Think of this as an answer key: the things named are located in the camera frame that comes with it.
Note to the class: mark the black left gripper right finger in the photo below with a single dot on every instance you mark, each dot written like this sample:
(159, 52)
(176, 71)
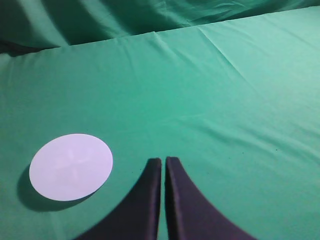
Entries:
(189, 215)

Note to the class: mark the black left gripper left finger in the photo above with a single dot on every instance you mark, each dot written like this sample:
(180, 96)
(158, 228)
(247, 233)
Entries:
(136, 217)

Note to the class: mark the white round plate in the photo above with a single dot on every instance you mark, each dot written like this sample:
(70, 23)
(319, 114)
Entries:
(70, 167)

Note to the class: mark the green table cloth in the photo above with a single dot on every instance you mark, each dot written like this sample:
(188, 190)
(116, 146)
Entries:
(237, 101)

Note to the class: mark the green backdrop curtain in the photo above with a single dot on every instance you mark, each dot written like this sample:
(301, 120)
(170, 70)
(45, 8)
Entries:
(28, 26)

